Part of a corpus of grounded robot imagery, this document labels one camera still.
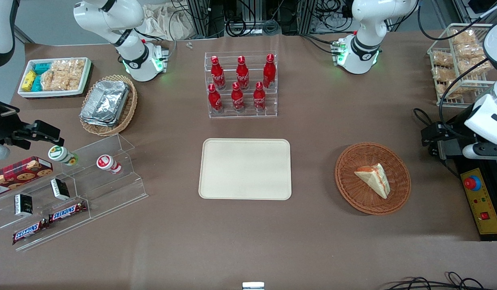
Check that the small black white box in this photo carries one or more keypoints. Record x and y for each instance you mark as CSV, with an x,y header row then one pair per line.
x,y
23,205
60,189

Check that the red plaid cookie box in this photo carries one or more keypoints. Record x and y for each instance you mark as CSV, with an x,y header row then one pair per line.
x,y
21,173

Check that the clear bagged snack packet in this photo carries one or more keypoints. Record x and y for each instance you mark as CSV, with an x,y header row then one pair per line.
x,y
442,59
473,65
469,50
443,73
463,37

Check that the clear acrylic bottle rack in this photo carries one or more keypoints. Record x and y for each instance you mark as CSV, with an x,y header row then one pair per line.
x,y
240,114

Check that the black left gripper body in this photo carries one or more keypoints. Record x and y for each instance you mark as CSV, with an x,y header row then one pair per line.
x,y
453,131

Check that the beige cloth bag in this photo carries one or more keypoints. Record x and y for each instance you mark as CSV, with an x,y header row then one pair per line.
x,y
168,22

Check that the white silver edge object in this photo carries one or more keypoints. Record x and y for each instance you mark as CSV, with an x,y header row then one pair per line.
x,y
253,286

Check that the black yellow control box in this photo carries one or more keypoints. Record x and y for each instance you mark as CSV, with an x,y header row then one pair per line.
x,y
483,213

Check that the white rectangular snack tray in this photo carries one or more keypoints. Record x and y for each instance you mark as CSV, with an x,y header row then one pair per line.
x,y
86,76

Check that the beige plastic tray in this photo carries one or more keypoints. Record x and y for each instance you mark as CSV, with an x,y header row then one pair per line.
x,y
245,169

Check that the aluminium frame rack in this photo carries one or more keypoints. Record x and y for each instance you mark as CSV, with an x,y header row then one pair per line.
x,y
204,18

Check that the clear acrylic step display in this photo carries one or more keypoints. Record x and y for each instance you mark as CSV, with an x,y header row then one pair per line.
x,y
111,189

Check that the teal snack box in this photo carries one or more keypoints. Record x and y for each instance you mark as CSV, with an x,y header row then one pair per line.
x,y
42,68
37,83

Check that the round brown wicker basket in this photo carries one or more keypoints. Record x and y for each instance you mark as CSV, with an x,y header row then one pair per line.
x,y
353,189

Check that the oval tan wicker basket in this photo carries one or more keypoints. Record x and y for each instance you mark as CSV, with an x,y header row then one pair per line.
x,y
129,108

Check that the yellow snack box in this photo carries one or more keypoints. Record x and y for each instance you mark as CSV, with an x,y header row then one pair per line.
x,y
29,80

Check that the green lid yogurt cup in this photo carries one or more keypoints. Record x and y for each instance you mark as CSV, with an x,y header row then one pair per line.
x,y
61,155

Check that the silver foil container stack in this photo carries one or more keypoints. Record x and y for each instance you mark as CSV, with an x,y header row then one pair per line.
x,y
105,102

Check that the brown snickers bar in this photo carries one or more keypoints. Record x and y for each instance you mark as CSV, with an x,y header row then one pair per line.
x,y
67,212
30,232

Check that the red emergency stop button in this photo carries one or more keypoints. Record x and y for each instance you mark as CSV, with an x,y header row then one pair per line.
x,y
472,183

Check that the red cola bottle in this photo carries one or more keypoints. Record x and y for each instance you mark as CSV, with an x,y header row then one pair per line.
x,y
214,100
217,74
237,99
259,98
269,72
242,74

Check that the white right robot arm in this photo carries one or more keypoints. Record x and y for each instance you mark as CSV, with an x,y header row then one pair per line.
x,y
111,16

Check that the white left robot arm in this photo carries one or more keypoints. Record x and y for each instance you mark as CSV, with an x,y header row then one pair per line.
x,y
365,24

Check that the triangular wrapped sandwich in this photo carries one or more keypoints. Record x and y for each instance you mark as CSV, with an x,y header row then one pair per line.
x,y
375,179

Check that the clear rice cracker pack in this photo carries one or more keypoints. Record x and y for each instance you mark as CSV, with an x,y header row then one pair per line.
x,y
67,82
69,66
48,80

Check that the red lid yogurt cup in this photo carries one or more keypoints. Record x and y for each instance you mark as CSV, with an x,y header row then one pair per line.
x,y
108,164

